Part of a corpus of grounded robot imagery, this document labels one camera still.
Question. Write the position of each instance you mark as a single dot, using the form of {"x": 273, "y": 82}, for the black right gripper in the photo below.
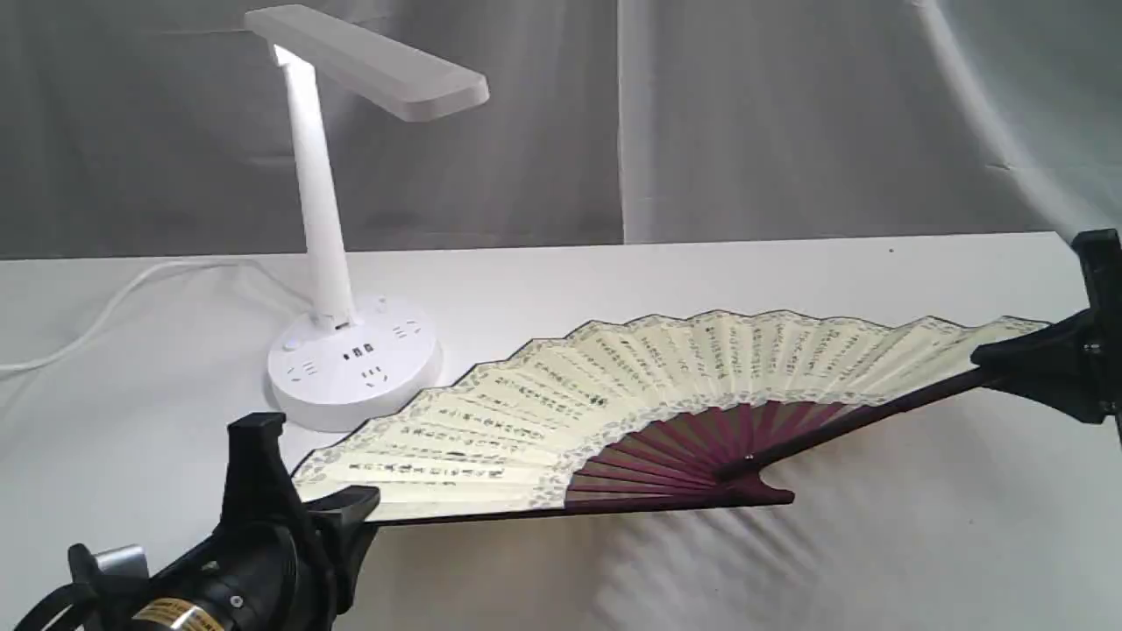
{"x": 1094, "y": 333}

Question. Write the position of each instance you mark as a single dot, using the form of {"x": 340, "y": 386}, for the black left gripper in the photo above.
{"x": 273, "y": 562}

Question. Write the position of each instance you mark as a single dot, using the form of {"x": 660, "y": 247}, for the paper folding fan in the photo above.
{"x": 639, "y": 416}

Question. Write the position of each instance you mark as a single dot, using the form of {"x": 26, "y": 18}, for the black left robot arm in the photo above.
{"x": 76, "y": 606}

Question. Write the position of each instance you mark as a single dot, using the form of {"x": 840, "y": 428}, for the grey backdrop curtain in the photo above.
{"x": 160, "y": 128}

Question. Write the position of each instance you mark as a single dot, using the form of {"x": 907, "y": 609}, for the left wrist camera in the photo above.
{"x": 116, "y": 572}

